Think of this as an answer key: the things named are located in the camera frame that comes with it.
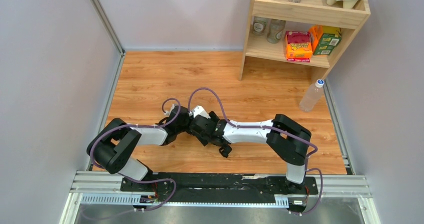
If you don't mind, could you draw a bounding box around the glass jar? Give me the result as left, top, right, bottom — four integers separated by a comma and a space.
251, 17, 268, 36
266, 19, 286, 44

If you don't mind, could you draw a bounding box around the green orange carton box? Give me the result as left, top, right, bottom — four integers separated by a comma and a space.
309, 25, 342, 56

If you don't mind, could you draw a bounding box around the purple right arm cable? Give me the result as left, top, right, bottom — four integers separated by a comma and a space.
187, 87, 324, 183

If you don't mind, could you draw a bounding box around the glass jar right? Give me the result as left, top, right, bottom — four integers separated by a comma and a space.
266, 19, 286, 44

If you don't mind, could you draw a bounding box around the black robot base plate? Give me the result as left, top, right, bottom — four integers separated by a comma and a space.
120, 172, 319, 203

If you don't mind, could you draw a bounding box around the orange pink sponge box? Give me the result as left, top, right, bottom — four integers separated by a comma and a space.
284, 31, 313, 63

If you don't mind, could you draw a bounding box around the glass jar left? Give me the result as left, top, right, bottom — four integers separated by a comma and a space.
251, 17, 268, 36

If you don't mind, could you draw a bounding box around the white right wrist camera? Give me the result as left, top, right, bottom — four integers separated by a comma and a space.
191, 105, 211, 119

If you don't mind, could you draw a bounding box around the wooden shelf unit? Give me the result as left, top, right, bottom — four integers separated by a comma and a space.
239, 0, 371, 81

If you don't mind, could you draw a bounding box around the aluminium frame rail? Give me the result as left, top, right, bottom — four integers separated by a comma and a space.
59, 171, 381, 223

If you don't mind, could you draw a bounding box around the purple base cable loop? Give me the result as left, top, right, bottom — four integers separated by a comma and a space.
124, 178, 177, 212

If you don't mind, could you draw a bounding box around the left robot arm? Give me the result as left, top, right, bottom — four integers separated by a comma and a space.
86, 105, 193, 188

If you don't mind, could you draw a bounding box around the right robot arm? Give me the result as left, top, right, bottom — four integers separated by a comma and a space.
188, 111, 312, 188

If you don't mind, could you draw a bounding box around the black folding umbrella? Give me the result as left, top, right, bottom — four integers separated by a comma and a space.
209, 111, 232, 158

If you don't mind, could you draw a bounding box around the clear plastic water bottle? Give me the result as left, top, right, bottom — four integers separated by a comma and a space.
299, 79, 325, 112

